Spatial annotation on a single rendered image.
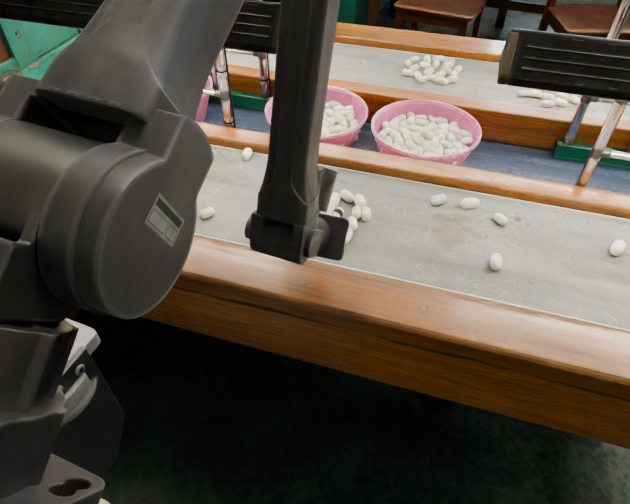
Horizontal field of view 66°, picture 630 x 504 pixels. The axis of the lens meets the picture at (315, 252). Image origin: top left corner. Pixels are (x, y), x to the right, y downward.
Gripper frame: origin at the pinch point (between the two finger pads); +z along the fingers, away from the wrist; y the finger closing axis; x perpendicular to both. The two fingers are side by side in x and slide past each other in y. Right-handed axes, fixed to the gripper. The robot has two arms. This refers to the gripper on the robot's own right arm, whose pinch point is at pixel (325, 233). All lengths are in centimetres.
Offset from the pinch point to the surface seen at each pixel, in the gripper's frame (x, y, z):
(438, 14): -117, 2, 190
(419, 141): -24.6, -10.4, 39.8
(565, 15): -127, -63, 203
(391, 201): -8.3, -8.2, 21.3
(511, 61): -31.2, -23.9, -3.1
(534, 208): -12.3, -37.1, 26.5
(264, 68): -39, 35, 46
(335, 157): -16.0, 6.5, 26.2
